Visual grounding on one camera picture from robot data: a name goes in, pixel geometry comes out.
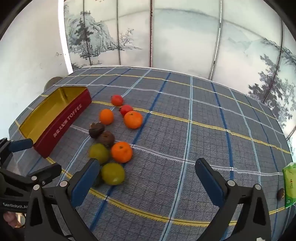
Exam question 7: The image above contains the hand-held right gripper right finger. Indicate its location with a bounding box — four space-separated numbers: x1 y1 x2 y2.
195 158 272 241

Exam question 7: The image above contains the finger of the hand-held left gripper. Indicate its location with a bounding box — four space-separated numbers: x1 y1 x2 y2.
28 163 62 190
0 138 34 171

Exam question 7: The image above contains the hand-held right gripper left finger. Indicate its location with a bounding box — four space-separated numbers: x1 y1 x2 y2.
24 158 101 241

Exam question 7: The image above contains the green tomato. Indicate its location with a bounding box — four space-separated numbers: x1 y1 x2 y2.
88 143 110 164
100 162 125 185

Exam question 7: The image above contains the red and gold tin box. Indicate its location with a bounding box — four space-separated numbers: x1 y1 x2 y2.
19 87 92 159

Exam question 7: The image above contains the small smooth orange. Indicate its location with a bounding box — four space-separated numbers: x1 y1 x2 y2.
99 109 114 125

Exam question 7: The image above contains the large orange mandarin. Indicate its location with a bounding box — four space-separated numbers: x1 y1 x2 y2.
124 111 143 129

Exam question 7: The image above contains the person's left hand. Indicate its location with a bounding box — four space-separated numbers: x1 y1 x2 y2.
3 211 26 229

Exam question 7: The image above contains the grey plaid tablecloth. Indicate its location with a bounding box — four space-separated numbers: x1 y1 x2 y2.
9 66 292 241

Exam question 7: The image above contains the round brown stool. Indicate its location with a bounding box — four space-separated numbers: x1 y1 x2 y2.
44 77 62 91

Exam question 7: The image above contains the green snack packet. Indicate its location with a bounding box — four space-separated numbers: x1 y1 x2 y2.
282 162 296 209

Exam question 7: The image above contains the red tomato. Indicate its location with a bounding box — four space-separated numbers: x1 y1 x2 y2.
120 105 134 117
111 95 124 106

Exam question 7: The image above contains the painted landscape folding screen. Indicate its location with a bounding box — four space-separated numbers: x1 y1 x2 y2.
58 0 296 139

